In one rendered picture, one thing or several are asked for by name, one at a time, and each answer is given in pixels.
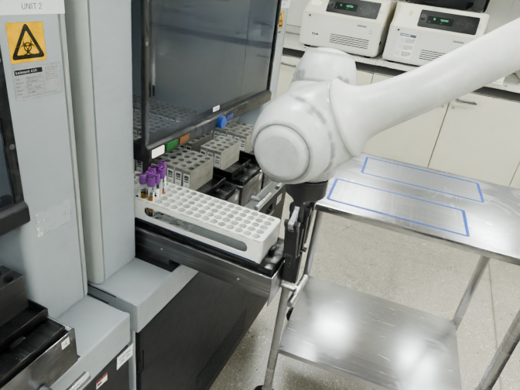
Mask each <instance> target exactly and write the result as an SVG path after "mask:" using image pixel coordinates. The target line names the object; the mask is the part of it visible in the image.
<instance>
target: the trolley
mask: <svg viewBox="0 0 520 390"><path fill-rule="evenodd" d="M314 210H316V216H315V219H314V223H313V230H312V234H311V238H310V244H309V248H308V252H307V256H306V262H305V266H304V270H303V275H307V276H308V280H307V282H306V284H305V286H304V287H303V289H302V291H301V293H300V294H299V296H298V299H297V301H296V304H295V306H294V307H291V308H290V309H289V310H288V312H287V309H288V306H287V305H286V302H287V301H288V299H289V297H290V293H291V291H289V290H286V289H283V288H282V291H281V295H280V299H279V307H278V311H277V315H276V320H275V327H274V332H273V336H272V343H271V348H270V352H269V360H268V364H267V368H266V373H265V380H264V385H258V386H256V387H255V390H274V389H273V378H274V374H275V366H276V362H277V358H278V354H282V355H285V356H287V357H290V358H293V359H296V360H297V361H301V362H304V363H306V364H310V365H312V366H314V367H317V368H320V369H323V370H325V371H328V372H331V373H334V374H336V375H339V376H342V377H344V378H348V379H350V380H352V381H356V382H358V383H361V384H363V385H367V386H369V387H372V388H375V389H377V390H462V385H461V377H460V363H459V355H458V347H457V330H458V327H459V325H460V323H461V321H462V319H463V318H464V314H465V313H466V311H467V308H468V306H469V304H470V301H471V300H472V298H473V296H474V293H475V291H476V289H477V287H478V284H479V282H480V280H481V278H482V276H483V274H484V271H485V269H486V268H487V266H488V263H489V261H490V259H491V258H493V259H497V260H499V261H503V262H507V263H511V264H513V265H519V266H520V189H517V188H514V187H509V186H504V185H501V184H496V183H491V182H487V181H483V180H478V179H474V178H470V177H467V176H461V175H457V174H454V173H448V172H444V171H440V170H437V169H431V168H427V167H424V166H418V165H414V164H411V163H407V162H401V161H398V160H394V159H388V158H385V157H380V156H375V155H372V154H367V153H364V152H362V153H361V154H360V155H359V156H356V157H354V158H352V159H349V160H348V161H346V162H344V163H342V164H340V165H339V166H336V169H335V173H334V176H333V177H332V178H331V179H330V180H329V183H328V187H327V194H326V196H325V197H324V198H323V199H322V200H319V201H317V202H316V206H315V209H314ZM323 212H324V213H328V214H332V215H336V216H338V217H344V218H347V219H350V220H353V221H358V222H361V223H364V224H370V225H372V226H375V227H379V228H384V229H386V230H390V231H394V232H398V233H401V234H406V235H409V236H412V237H415V238H420V239H423V240H426V241H431V242H434V243H437V244H441V245H446V246H449V247H451V248H457V249H460V250H463V251H468V252H471V253H474V254H477V255H480V259H479V261H478V263H477V265H476V268H475V270H474V272H473V275H472V276H471V278H470V281H469V283H468V285H467V288H466V290H465V292H464V294H463V297H462V299H461V301H460V303H459V306H458V307H457V310H456V312H455V314H454V316H453V319H452V320H449V319H447V318H443V317H441V316H437V315H434V314H431V313H427V312H424V311H422V310H417V309H414V308H412V307H409V306H404V305H402V304H399V303H395V302H392V301H389V300H386V299H382V298H380V297H377V296H373V295H370V294H367V293H365V292H360V291H357V290H355V289H350V288H347V287H345V286H341V285H338V284H335V283H332V282H328V281H326V280H322V279H318V278H316V277H313V276H311V275H310V270H311V267H312V263H313V256H314V253H315V249H316V243H317V239H318V236H319V232H320V225H321V222H322V218H323ZM286 313H287V314H286ZM286 318H287V320H288V323H287V325H286V328H285V330H284V332H283V328H284V324H285V320H286ZM282 332H283V334H282ZM519 341H520V309H519V310H518V312H517V314H516V316H515V318H514V319H513V321H512V323H511V326H510V327H509V328H508V331H507V333H506V334H505V337H504V338H503V340H502V342H501V344H500V346H499V348H498V349H497V351H496V353H495V355H494V357H493V358H492V360H491V363H490V364H489V366H488V367H487V370H486V372H485V373H484V376H483V377H482V379H481V381H480V383H479V385H478V386H477V388H476V390H492V388H493V387H494V384H495V383H496V381H497V380H498V378H499V376H500V374H501V373H502V371H503V369H504V367H505V365H506V364H507V362H508V360H509V358H510V357H511V355H512V353H513V351H514V349H515V348H516V346H517V344H518V342H519Z"/></svg>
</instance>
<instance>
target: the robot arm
mask: <svg viewBox="0 0 520 390"><path fill-rule="evenodd" d="M517 70H520V18H518V19H516V20H514V21H512V22H510V23H508V24H506V25H504V26H502V27H500V28H498V29H496V30H494V31H492V32H490V33H488V34H485V35H483V36H481V37H479V38H477V39H475V40H473V41H471V42H469V43H467V44H465V45H463V46H461V47H459V48H457V49H455V50H453V51H451V52H449V53H447V54H445V55H443V56H441V57H439V58H437V59H435V60H433V61H431V62H429V63H426V64H424V65H422V66H421V67H417V68H416V69H414V70H410V71H408V72H406V73H403V74H400V75H398V76H396V77H392V78H390V79H387V80H383V81H380V82H377V83H374V84H368V85H363V86H357V73H356V66H355V61H354V58H353V57H352V56H351V55H349V54H347V53H345V52H343V51H341V50H337V49H334V48H327V47H320V48H314V49H309V50H307V51H306V52H305V53H304V54H303V57H302V59H301V60H300V62H299V64H298V66H297V68H296V71H295V73H294V76H293V80H292V83H291V84H290V85H289V89H288V91H287V92H286V93H284V94H282V95H281V96H279V97H278V98H276V99H275V100H274V101H273V102H272V103H271V104H269V105H268V106H267V107H266V108H265V109H264V110H263V112H262V113H261V114H260V115H259V117H258V119H257V122H256V123H255V126H254V129H253V132H252V136H251V148H252V150H254V154H255V158H256V160H257V162H258V164H259V166H260V169H261V171H262V172H263V173H264V174H265V175H266V176H268V177H269V178H271V179H272V180H274V181H277V182H279V183H285V184H286V186H285V190H286V192H287V193H288V195H290V196H291V198H293V202H291V203H290V205H289V212H290V214H289V219H285V220H284V227H285V234H284V246H283V251H282V253H283V256H285V261H284V266H283V271H282V279H283V280H286V281H288V282H291V283H294V284H296V281H297V280H298V276H299V269H300V264H301V260H302V256H303V251H304V252H306V250H307V248H305V247H304V244H305V243H307V238H308V234H309V231H310V225H311V222H312V219H313V212H314V209H315V206H316V202H317V201H319V200H322V199H323V198H324V197H325V196H326V194H327V187H328V183H329V180H330V179H331V178H332V177H333V176H334V173H335V169H336V166H339V165H340V164H342V163H345V162H346V161H348V160H349V159H352V158H354V157H356V156H359V155H360V154H361V152H362V149H363V148H364V146H365V144H366V143H367V141H368V140H369V139H370V138H372V137H373V136H374V135H377V134H378V133H380V132H383V131H384V130H386V129H388V128H391V127H393V126H396V125H399V124H401V123H403V122H405V121H408V120H410V119H412V118H415V117H417V116H420V115H422V114H425V113H426V112H428V111H432V110H433V109H435V108H438V107H440V106H442V105H444V104H446V103H448V102H451V101H453V100H455V99H457V98H460V97H462V96H464V95H465V94H469V93H470V92H472V91H475V90H477V89H479V88H481V87H483V86H485V85H487V84H490V83H492V82H494V81H496V80H499V79H501V78H503V77H505V76H507V75H509V74H512V73H514V72H515V71H517Z"/></svg>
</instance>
